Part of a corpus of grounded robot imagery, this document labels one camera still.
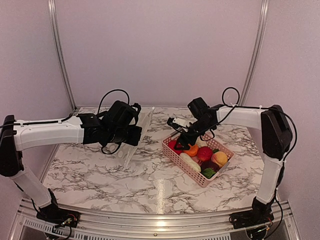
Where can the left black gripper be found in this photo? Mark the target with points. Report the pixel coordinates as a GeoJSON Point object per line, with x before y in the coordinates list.
{"type": "Point", "coordinates": [134, 140]}

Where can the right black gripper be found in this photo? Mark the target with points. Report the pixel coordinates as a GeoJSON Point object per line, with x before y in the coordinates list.
{"type": "Point", "coordinates": [186, 147]}

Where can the orange knitted orange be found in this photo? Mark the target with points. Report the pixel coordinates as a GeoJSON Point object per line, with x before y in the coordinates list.
{"type": "Point", "coordinates": [192, 151]}

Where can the white knitted radish with leaves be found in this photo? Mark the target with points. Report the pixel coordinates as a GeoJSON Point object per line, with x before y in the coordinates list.
{"type": "Point", "coordinates": [201, 143]}

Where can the clear polka dot zip bag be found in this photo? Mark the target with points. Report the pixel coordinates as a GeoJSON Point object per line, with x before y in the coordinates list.
{"type": "Point", "coordinates": [126, 152]}

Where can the pink plastic basket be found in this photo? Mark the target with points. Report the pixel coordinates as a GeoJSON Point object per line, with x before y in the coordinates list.
{"type": "Point", "coordinates": [207, 176]}

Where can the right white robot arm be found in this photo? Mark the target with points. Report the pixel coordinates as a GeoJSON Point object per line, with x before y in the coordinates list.
{"type": "Point", "coordinates": [272, 122]}

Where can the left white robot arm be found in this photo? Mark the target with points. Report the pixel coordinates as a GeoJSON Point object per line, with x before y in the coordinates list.
{"type": "Point", "coordinates": [117, 125]}

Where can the white knitted radish front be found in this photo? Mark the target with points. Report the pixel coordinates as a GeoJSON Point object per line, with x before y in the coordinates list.
{"type": "Point", "coordinates": [187, 159]}

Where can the dark maroon knitted beet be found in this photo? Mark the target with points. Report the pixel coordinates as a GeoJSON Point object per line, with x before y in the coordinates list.
{"type": "Point", "coordinates": [210, 164]}

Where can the peach knitted fruit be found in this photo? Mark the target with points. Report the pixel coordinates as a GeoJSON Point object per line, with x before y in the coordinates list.
{"type": "Point", "coordinates": [220, 158]}

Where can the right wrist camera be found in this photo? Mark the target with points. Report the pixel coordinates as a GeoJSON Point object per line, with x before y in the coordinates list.
{"type": "Point", "coordinates": [176, 123]}

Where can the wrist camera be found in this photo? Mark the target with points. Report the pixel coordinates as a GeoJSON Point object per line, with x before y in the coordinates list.
{"type": "Point", "coordinates": [137, 107]}
{"type": "Point", "coordinates": [176, 123]}

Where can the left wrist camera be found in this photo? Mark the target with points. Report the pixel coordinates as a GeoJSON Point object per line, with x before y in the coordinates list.
{"type": "Point", "coordinates": [137, 107]}

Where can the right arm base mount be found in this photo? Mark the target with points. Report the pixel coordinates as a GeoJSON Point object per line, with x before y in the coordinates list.
{"type": "Point", "coordinates": [260, 213]}

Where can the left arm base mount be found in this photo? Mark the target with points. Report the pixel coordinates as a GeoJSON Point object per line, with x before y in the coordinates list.
{"type": "Point", "coordinates": [59, 216]}

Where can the right aluminium frame post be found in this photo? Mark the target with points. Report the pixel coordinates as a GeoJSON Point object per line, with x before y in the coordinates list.
{"type": "Point", "coordinates": [258, 42]}

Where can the aluminium frame post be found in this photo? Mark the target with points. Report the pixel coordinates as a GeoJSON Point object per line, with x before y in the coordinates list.
{"type": "Point", "coordinates": [52, 9]}
{"type": "Point", "coordinates": [258, 42]}

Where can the front aluminium table rail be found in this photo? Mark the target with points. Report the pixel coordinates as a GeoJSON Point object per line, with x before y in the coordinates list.
{"type": "Point", "coordinates": [107, 225]}

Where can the left aluminium frame post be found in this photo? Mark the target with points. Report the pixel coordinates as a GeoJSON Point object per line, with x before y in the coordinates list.
{"type": "Point", "coordinates": [52, 9]}

